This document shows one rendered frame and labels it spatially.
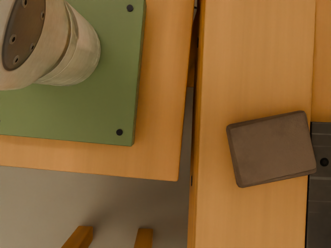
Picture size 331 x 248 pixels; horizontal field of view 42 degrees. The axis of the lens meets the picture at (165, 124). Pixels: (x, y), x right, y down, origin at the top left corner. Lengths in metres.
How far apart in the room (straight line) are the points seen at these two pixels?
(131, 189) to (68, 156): 0.87
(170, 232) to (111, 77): 0.99
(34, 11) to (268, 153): 0.34
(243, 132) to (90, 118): 0.19
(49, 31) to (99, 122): 0.25
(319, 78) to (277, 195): 0.16
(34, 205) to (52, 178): 0.11
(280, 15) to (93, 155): 0.30
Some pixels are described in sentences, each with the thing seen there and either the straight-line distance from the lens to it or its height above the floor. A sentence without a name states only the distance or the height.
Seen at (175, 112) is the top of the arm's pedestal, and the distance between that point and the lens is 0.59.
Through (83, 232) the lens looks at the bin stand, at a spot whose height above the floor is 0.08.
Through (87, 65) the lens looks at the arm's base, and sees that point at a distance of 0.50.
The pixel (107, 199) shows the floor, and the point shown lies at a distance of 1.48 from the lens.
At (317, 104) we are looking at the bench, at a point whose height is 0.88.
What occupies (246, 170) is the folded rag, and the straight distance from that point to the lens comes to 0.52.
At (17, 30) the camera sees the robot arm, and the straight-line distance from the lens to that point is 0.26.
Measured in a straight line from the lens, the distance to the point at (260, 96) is 0.55.
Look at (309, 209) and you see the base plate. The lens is 0.58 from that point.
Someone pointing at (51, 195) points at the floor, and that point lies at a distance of 1.51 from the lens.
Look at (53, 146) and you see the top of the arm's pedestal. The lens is 0.61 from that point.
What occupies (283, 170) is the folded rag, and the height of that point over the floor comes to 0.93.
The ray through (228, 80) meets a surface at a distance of 0.55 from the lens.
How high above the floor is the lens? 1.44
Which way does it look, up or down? 89 degrees down
